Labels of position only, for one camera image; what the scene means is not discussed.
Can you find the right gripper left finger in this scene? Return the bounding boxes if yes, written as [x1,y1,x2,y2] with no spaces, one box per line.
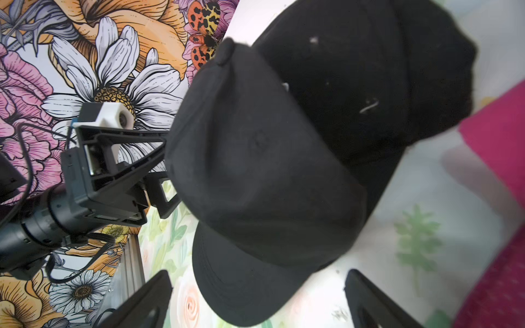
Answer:
[95,270,173,328]

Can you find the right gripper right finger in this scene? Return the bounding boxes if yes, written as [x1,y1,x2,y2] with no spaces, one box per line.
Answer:
[345,269,423,328]

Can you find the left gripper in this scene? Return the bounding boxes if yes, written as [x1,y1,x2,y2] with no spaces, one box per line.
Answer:
[61,125,181,227]

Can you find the pink cap back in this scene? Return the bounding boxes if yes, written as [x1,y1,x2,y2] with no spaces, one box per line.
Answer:
[453,82,524,327]

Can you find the black cap with white logo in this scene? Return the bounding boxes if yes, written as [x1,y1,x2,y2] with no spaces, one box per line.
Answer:
[253,1,477,213]

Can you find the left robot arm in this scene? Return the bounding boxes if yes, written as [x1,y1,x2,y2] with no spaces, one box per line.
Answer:
[1,126,180,280]

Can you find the floral table mat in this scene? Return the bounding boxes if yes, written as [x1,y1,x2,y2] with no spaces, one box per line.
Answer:
[262,128,524,327]

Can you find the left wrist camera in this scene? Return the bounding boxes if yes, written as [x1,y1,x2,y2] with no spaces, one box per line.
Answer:
[71,102,133,130]

